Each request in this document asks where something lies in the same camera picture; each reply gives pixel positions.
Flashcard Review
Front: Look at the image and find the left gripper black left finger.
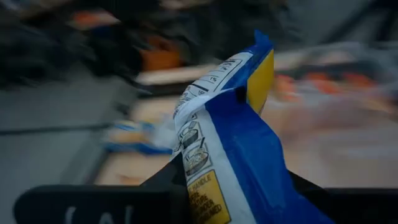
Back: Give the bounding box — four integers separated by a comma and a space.
14, 160, 192, 224

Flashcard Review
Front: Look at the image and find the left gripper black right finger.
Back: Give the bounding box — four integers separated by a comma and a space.
289, 170, 398, 224

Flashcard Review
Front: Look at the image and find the blue Maruchan ramen packet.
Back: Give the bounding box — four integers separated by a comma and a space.
172, 29, 336, 224
102, 119, 174, 156

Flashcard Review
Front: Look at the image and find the orange Maruchan ramen packet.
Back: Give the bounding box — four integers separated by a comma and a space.
306, 73, 343, 96
343, 72, 377, 90

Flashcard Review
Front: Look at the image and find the clear plastic bin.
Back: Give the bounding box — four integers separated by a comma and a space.
272, 42, 398, 156

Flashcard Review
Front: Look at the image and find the orange shop vacuum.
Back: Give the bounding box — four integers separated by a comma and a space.
138, 35, 183, 72

